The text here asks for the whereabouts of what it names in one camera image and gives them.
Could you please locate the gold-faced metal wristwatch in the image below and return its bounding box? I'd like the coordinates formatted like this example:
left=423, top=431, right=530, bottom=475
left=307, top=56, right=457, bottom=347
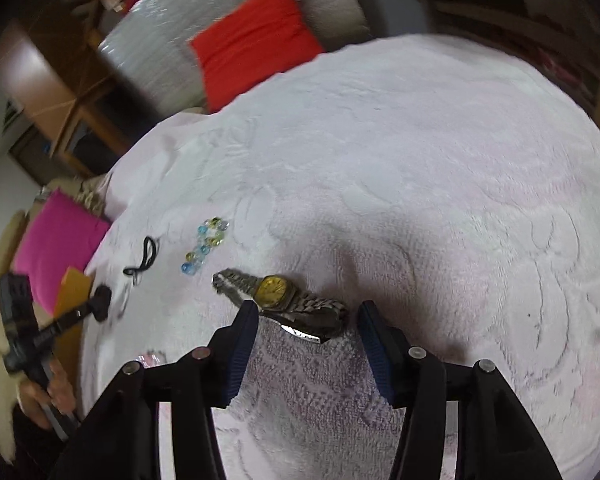
left=211, top=268, right=349, bottom=346

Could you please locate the silver foil mat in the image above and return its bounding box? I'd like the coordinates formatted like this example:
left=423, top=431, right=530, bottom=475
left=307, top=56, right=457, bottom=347
left=97, top=0, right=371, bottom=116

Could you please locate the light wooden table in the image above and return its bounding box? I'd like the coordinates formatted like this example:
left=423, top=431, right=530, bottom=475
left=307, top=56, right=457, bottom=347
left=0, top=17, right=148, bottom=178

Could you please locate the beige patterned cloth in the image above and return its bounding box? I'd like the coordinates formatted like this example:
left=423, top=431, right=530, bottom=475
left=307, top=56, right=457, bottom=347
left=77, top=174, right=115, bottom=222

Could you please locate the beige cushion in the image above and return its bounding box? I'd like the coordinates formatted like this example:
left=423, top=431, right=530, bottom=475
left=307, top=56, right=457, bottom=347
left=0, top=209, right=28, bottom=466

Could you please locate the black cord loop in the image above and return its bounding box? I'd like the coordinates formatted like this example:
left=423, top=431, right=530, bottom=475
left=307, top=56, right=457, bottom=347
left=123, top=236, right=160, bottom=277

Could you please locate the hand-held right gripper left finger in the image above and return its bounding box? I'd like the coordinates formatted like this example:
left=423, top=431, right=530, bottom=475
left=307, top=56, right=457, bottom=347
left=47, top=301, right=259, bottom=480

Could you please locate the multicolour glass bead bracelet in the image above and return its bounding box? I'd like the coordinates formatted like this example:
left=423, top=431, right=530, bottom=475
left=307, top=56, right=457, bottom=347
left=181, top=217, right=229, bottom=276

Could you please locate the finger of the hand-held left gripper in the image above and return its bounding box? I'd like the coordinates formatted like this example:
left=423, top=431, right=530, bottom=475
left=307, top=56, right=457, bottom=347
left=41, top=286, right=113, bottom=344

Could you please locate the magenta pillow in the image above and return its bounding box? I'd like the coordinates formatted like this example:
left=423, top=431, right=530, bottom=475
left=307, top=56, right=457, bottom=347
left=12, top=187, right=113, bottom=318

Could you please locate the white textured blanket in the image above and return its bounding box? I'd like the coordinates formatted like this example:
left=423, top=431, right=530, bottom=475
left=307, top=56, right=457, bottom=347
left=77, top=35, right=600, bottom=480

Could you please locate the yellow wooden box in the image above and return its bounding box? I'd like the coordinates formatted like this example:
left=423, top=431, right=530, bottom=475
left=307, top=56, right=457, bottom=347
left=54, top=266, right=94, bottom=361

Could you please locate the person's left hand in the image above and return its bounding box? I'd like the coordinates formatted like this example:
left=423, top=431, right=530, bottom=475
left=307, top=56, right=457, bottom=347
left=17, top=359, right=80, bottom=430

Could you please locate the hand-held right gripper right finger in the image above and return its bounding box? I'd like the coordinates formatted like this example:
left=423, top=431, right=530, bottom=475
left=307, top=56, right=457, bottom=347
left=356, top=300, right=563, bottom=480

